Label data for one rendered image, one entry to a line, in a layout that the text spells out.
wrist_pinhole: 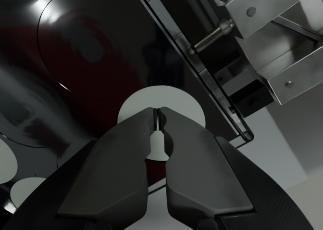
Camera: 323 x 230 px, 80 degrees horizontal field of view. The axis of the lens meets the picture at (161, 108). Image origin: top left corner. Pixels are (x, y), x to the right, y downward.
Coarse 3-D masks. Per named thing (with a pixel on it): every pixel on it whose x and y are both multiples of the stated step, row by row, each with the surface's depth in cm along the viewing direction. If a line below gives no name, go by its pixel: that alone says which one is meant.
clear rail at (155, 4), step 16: (144, 0) 17; (160, 0) 16; (160, 16) 17; (176, 32) 17; (192, 48) 18; (192, 64) 19; (208, 80) 19; (224, 96) 20; (224, 112) 21; (240, 128) 22
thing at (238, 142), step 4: (240, 136) 23; (232, 140) 23; (236, 140) 23; (240, 140) 23; (244, 140) 22; (248, 140) 22; (252, 140) 22; (232, 144) 23; (236, 144) 23; (240, 144) 23; (244, 144) 23; (236, 148) 23; (160, 180) 26; (164, 180) 26; (152, 184) 27; (156, 184) 26; (160, 184) 26; (164, 184) 26; (148, 188) 27; (152, 188) 26; (156, 188) 26; (160, 188) 26; (152, 192) 27
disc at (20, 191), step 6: (24, 180) 27; (30, 180) 27; (36, 180) 27; (42, 180) 27; (12, 186) 27; (18, 186) 27; (24, 186) 27; (30, 186) 27; (36, 186) 27; (12, 192) 28; (18, 192) 28; (24, 192) 28; (30, 192) 28; (12, 198) 28; (18, 198) 28; (24, 198) 28; (18, 204) 29
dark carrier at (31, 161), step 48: (0, 0) 17; (48, 0) 17; (96, 0) 17; (0, 48) 19; (48, 48) 19; (96, 48) 19; (144, 48) 18; (0, 96) 21; (48, 96) 21; (96, 96) 21; (192, 96) 20; (48, 144) 24; (0, 192) 28
